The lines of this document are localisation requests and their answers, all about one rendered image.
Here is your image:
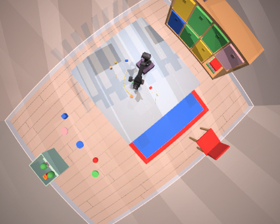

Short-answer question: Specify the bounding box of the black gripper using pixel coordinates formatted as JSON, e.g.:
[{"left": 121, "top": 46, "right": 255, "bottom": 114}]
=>
[{"left": 128, "top": 76, "right": 144, "bottom": 85}]

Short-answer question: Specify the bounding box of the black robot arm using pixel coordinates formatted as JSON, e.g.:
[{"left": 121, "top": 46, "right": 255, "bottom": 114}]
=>
[{"left": 133, "top": 52, "right": 151, "bottom": 90}]

